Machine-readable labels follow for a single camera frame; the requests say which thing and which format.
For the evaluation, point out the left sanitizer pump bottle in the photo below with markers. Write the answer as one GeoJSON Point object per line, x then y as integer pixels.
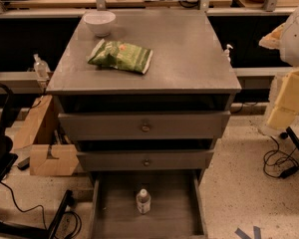
{"type": "Point", "coordinates": [41, 67]}

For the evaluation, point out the grey top drawer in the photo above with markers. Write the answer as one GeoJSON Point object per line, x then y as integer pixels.
{"type": "Point", "coordinates": [111, 126]}

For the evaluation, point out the brown cardboard box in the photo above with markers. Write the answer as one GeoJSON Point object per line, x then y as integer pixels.
{"type": "Point", "coordinates": [38, 133]}

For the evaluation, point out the right sanitizer pump bottle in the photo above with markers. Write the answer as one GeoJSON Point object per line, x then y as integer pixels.
{"type": "Point", "coordinates": [227, 51]}

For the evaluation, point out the grey open bottom drawer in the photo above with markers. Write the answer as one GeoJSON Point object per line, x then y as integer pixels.
{"type": "Point", "coordinates": [175, 206]}

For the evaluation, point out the black chair frame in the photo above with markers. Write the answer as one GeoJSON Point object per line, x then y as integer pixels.
{"type": "Point", "coordinates": [7, 159]}

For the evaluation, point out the green chip bag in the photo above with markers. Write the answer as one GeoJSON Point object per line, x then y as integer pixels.
{"type": "Point", "coordinates": [121, 56]}

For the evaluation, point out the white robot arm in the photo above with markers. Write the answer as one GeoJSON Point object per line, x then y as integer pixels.
{"type": "Point", "coordinates": [285, 38]}

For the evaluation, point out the black power adapter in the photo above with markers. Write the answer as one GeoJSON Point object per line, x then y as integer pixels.
{"type": "Point", "coordinates": [288, 172]}

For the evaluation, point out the clear plastic water bottle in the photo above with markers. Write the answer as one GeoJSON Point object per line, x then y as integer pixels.
{"type": "Point", "coordinates": [143, 201]}

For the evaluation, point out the sanitizer pump bottle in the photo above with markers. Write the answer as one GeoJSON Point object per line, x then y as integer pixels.
{"type": "Point", "coordinates": [227, 51]}
{"type": "Point", "coordinates": [41, 67]}

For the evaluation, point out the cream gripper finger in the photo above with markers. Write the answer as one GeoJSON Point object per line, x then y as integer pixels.
{"type": "Point", "coordinates": [286, 105]}

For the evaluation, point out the grey drawer cabinet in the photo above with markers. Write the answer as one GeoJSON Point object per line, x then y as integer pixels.
{"type": "Point", "coordinates": [188, 72]}

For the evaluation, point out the white ceramic bowl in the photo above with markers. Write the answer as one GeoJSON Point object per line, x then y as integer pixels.
{"type": "Point", "coordinates": [100, 22]}

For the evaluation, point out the grey middle drawer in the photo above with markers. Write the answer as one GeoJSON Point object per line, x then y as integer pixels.
{"type": "Point", "coordinates": [144, 160]}

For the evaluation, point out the black stand leg right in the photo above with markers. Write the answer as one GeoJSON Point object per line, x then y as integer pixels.
{"type": "Point", "coordinates": [293, 136]}

